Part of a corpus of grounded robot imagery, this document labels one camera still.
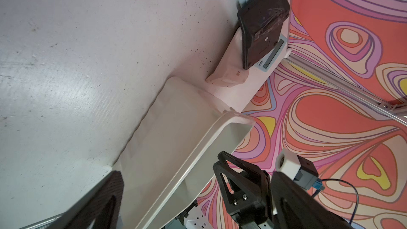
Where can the teal calculator with display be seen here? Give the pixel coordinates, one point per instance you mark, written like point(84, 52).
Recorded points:
point(266, 62)

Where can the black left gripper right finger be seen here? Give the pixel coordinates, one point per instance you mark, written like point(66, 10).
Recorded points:
point(296, 209)

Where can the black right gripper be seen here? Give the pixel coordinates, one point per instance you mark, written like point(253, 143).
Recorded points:
point(246, 187)

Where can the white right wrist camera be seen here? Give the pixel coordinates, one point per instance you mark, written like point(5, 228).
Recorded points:
point(300, 170)

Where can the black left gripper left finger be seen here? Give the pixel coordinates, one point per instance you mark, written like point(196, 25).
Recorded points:
point(98, 209)

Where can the cream plastic storage box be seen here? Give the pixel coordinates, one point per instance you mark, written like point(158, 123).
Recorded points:
point(169, 159)

